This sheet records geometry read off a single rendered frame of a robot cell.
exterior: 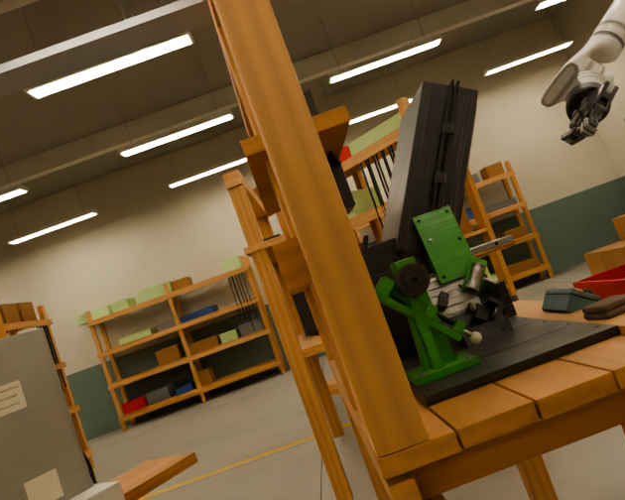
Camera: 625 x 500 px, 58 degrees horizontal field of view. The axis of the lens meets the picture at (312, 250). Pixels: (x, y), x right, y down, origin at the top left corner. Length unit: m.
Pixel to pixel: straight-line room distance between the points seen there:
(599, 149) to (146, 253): 8.76
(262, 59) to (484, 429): 0.72
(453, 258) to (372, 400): 0.75
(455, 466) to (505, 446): 0.10
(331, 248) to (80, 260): 10.66
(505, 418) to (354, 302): 0.31
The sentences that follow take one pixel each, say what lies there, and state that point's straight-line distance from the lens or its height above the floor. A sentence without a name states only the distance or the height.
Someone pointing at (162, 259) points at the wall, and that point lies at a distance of 10.98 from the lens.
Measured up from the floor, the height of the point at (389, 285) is 1.13.
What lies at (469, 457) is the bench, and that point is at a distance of 1.09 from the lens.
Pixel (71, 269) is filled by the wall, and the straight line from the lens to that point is 11.57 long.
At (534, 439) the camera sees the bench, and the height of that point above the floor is 0.79.
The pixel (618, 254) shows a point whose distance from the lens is 7.62.
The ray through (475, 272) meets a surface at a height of 1.07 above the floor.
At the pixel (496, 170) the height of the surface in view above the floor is 2.12.
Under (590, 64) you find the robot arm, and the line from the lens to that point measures 1.34.
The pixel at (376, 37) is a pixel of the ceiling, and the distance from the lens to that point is 9.33.
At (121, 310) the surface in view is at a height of 2.02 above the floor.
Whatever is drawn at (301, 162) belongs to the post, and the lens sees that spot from 0.96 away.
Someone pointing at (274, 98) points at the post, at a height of 1.50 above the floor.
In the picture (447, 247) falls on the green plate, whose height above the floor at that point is 1.16.
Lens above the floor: 1.17
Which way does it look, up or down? 4 degrees up
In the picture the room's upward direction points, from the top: 20 degrees counter-clockwise
